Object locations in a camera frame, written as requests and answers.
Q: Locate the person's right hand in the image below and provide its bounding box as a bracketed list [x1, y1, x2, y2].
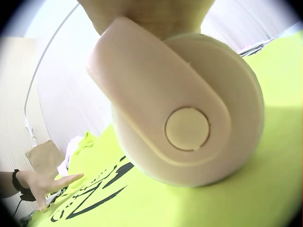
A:
[78, 0, 216, 41]

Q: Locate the person's left hand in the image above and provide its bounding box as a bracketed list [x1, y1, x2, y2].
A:
[17, 170, 85, 213]

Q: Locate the person's left thumb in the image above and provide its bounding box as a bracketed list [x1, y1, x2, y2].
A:
[34, 190, 51, 213]

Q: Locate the person's left index finger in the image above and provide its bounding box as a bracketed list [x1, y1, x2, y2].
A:
[53, 173, 85, 189]

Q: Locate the beige lint roller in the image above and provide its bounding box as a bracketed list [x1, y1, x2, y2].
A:
[85, 17, 263, 188]

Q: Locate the pile of white clothes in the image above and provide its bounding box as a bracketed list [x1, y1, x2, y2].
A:
[58, 136, 86, 177]

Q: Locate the black wrist band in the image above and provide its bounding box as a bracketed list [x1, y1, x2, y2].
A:
[12, 169, 36, 202]

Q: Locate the brown paper bag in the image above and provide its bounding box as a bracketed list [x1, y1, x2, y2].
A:
[26, 140, 66, 178]

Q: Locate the neon yellow crumpled garment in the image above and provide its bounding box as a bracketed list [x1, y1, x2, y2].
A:
[76, 131, 98, 152]

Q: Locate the neon yellow printed t-shirt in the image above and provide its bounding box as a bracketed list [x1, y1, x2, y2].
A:
[26, 30, 303, 227]

